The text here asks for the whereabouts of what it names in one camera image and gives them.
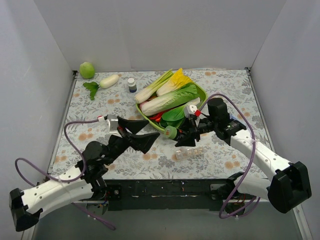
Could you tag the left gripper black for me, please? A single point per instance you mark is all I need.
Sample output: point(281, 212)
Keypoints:
point(125, 132)

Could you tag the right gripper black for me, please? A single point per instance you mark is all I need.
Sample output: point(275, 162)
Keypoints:
point(194, 128)

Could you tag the green pill bottle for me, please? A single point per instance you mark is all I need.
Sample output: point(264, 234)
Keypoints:
point(172, 132)

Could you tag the clear weekly pill organizer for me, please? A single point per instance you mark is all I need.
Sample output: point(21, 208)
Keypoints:
point(187, 152)

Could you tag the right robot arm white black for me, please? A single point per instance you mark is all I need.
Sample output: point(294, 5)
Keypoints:
point(286, 185)

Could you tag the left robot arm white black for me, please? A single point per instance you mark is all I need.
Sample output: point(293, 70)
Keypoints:
point(84, 180)

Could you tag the bok choy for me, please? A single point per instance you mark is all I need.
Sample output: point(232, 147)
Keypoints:
point(175, 117)

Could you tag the red chili peppers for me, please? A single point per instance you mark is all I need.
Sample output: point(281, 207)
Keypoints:
point(157, 117)

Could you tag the green napa cabbage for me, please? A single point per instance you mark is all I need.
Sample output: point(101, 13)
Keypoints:
point(170, 100)

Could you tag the floral patterned table mat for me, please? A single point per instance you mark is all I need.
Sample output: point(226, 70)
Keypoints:
point(218, 161)

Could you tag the green plastic tray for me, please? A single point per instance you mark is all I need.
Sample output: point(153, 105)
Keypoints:
point(202, 95)

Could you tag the blue pill blister pack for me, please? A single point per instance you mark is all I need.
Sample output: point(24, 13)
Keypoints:
point(233, 117)

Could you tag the leek white green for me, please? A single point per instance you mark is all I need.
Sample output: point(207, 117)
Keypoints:
point(148, 91)

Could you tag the white blue pill bottle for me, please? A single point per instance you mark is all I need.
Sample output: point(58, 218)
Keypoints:
point(132, 86)

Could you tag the yellow napa cabbage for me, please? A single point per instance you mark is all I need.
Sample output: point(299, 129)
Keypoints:
point(176, 81)

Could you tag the white radish with leaves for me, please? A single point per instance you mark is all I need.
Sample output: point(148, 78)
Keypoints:
point(105, 83)

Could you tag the green round cabbage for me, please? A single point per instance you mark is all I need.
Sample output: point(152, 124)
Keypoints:
point(87, 70)

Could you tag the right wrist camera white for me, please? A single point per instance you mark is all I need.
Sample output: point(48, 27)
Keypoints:
point(191, 112)

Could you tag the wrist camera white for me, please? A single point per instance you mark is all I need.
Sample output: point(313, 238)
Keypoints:
point(191, 112)
point(111, 123)

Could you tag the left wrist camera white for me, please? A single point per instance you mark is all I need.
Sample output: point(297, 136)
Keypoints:
point(111, 123)

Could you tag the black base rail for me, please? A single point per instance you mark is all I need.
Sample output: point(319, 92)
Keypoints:
point(162, 194)

